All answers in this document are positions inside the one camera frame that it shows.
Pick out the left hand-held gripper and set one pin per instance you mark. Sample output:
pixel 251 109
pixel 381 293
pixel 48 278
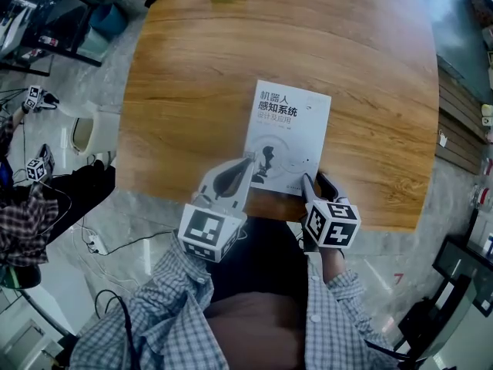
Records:
pixel 210 226

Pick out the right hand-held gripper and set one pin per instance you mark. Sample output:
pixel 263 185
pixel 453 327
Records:
pixel 332 226

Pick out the white book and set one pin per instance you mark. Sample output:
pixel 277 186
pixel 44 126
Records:
pixel 296 137

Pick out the person's left forearm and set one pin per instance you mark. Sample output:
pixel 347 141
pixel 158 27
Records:
pixel 161 307

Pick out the person's right forearm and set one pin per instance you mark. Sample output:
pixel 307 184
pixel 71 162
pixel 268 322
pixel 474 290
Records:
pixel 339 314

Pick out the person's dark trousers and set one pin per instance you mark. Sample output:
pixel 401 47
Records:
pixel 254 283

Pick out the white face mask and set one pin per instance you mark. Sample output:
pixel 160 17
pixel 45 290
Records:
pixel 443 139

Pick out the wooden slatted bench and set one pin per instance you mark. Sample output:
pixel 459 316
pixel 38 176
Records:
pixel 460 129

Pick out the white plastic chair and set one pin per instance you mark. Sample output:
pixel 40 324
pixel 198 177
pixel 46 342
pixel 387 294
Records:
pixel 94 131

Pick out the white power strip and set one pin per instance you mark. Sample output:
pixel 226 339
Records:
pixel 96 244

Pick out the blue bin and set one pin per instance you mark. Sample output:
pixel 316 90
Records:
pixel 109 17

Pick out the black metal frame table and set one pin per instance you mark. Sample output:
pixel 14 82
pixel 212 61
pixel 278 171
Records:
pixel 58 17

